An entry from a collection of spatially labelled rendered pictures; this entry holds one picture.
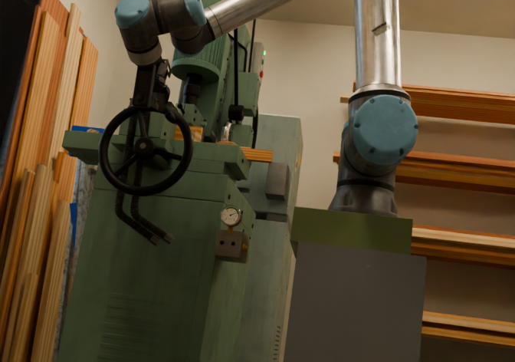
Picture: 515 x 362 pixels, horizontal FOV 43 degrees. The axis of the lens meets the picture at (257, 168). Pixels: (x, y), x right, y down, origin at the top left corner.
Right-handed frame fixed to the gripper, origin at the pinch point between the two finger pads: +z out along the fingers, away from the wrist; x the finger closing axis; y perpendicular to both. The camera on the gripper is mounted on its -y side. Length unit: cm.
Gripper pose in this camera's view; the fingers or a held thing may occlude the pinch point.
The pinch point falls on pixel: (159, 110)
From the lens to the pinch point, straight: 191.4
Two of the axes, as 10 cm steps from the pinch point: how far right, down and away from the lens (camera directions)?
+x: -9.8, -0.9, 1.8
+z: 0.9, 5.9, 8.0
